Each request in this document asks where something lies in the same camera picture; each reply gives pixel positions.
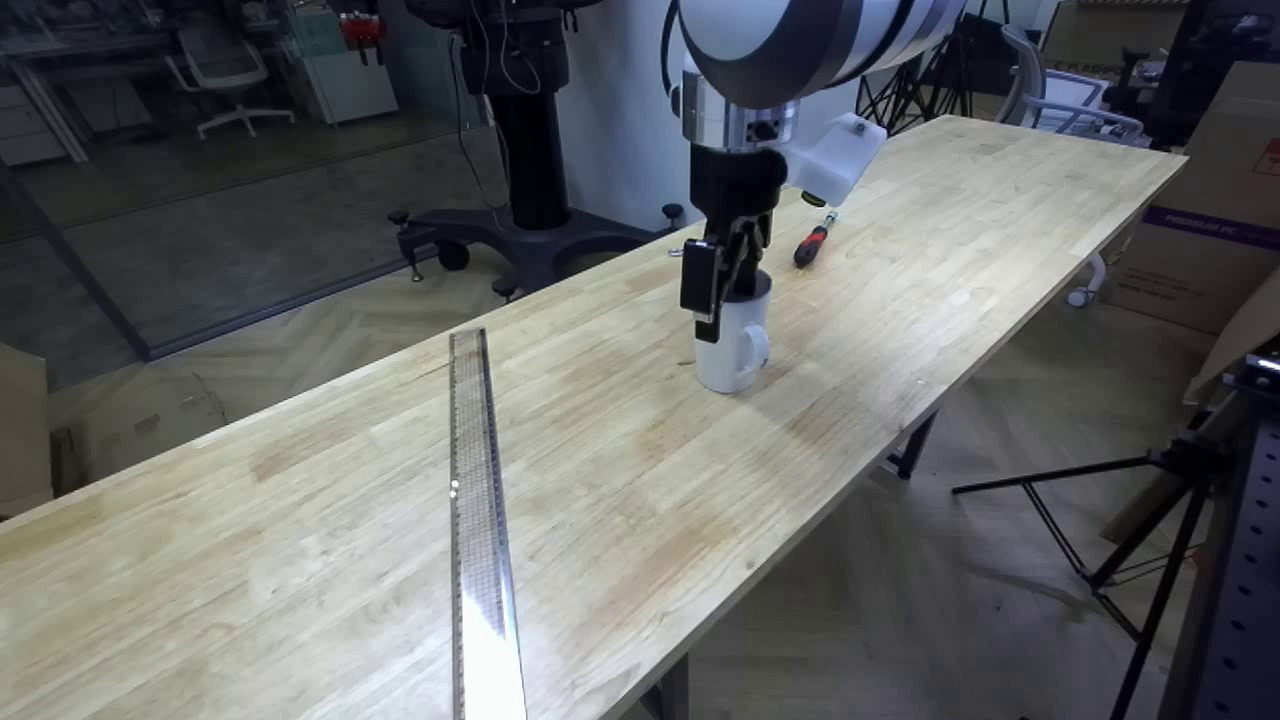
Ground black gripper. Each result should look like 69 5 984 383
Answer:
679 147 789 318

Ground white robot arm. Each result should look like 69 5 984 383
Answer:
667 0 966 324

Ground white plastic box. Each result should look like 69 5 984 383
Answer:
789 113 889 210

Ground long metal ruler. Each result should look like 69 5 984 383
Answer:
450 328 527 720

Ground red black screwdriver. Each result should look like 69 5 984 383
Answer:
791 212 841 268

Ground black tripod stand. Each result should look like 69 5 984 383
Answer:
959 436 1233 720

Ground black pedestal base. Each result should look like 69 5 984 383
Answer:
393 0 649 295

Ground white office chair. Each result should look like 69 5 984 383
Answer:
169 14 295 140

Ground cardboard box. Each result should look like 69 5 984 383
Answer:
1105 60 1280 332

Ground black perforated metal rack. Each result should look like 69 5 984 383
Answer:
1158 351 1280 720

